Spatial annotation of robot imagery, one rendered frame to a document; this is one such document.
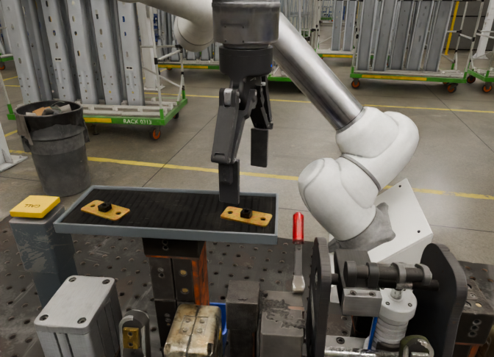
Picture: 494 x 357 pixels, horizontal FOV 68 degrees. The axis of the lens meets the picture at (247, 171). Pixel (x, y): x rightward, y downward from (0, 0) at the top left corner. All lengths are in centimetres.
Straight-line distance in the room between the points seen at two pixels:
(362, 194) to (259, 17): 69
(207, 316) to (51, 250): 34
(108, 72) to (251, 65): 434
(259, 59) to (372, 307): 35
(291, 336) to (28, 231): 49
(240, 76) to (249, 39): 5
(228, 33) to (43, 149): 282
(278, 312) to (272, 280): 62
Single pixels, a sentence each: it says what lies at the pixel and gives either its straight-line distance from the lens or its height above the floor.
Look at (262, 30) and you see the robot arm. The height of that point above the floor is 146.
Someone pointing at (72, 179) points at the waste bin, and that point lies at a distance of 334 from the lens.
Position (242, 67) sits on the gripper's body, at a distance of 50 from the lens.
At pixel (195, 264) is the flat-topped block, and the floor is 107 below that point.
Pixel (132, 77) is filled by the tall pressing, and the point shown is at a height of 65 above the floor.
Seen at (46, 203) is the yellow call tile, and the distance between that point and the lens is 76.
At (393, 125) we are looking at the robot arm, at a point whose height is 118.
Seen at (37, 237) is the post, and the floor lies 111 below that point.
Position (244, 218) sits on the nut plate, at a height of 116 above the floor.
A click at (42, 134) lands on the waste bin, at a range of 316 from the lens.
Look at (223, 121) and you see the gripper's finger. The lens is 48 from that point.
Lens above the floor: 150
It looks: 25 degrees down
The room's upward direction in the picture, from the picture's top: straight up
